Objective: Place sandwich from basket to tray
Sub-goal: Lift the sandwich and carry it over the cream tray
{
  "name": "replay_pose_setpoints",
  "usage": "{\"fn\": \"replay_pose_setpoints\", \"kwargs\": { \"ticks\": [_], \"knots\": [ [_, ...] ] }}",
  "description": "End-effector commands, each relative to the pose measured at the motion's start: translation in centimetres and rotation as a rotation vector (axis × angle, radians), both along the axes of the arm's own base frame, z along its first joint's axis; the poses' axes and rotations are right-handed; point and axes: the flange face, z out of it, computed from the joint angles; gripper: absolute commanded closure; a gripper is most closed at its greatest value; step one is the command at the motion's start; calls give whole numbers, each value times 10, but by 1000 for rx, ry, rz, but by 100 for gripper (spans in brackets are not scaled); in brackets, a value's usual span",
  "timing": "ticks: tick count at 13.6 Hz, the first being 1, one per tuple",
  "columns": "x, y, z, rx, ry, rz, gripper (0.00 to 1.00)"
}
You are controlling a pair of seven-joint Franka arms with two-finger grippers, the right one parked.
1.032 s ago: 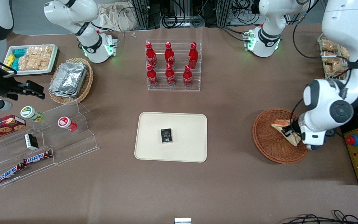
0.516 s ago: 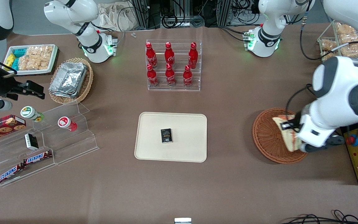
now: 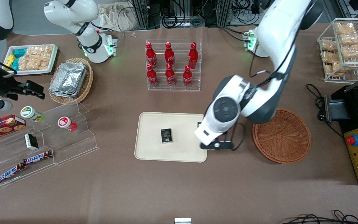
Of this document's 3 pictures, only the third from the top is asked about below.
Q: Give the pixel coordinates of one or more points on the red cola bottle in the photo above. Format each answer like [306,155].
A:
[170,76]
[152,77]
[193,56]
[169,55]
[151,56]
[188,77]

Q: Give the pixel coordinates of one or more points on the black press machine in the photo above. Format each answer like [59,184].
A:
[353,105]

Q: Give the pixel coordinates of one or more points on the teal snack packet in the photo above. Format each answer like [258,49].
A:
[15,64]
[20,52]

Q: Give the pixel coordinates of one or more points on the black printed packet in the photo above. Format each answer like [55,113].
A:
[166,136]

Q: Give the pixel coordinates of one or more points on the clear acrylic bottle rack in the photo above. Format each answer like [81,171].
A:
[179,46]

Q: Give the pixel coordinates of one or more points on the light wicker oval basket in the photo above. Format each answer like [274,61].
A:
[87,81]

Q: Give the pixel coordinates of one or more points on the beige cloth bag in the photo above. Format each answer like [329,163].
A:
[117,15]

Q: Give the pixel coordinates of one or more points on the Snickers chocolate bar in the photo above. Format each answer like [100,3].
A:
[10,173]
[37,157]

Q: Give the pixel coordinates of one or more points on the white rectangular snack tray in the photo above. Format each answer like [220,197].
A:
[29,72]

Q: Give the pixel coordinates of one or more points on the clear acrylic stepped shelf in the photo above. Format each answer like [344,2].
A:
[73,146]

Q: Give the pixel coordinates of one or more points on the red strawberry yogurt cup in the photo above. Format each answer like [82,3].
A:
[64,122]

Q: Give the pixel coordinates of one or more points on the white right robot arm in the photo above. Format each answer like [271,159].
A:
[73,12]

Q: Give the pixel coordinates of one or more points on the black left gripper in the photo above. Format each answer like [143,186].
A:
[199,123]

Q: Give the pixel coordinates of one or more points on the brown round wicker basket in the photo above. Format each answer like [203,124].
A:
[281,137]

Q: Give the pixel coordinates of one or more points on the green sunflower cup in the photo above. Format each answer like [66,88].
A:
[28,112]

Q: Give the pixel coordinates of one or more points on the aluminium frame post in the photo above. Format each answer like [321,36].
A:
[141,12]
[224,12]

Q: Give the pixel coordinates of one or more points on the small black and white box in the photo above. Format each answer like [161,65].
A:
[31,141]

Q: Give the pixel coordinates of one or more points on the yellow snack packet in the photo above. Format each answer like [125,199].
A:
[9,59]

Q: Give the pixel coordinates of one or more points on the aluminium foil tray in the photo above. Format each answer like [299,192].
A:
[61,93]
[68,76]

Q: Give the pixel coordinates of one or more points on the red emergency stop button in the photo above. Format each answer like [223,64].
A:
[352,140]

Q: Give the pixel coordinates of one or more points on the red tartan cookie box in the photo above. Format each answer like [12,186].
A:
[3,126]

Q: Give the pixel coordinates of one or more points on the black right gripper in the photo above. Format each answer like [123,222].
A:
[5,88]

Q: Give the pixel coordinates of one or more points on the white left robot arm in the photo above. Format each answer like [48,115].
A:
[278,31]

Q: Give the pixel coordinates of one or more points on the cream plastic tray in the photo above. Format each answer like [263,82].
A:
[149,137]

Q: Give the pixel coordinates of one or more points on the clear bag of crackers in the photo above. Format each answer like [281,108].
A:
[40,50]
[329,45]
[344,28]
[332,68]
[350,39]
[354,50]
[28,63]
[330,56]
[44,62]

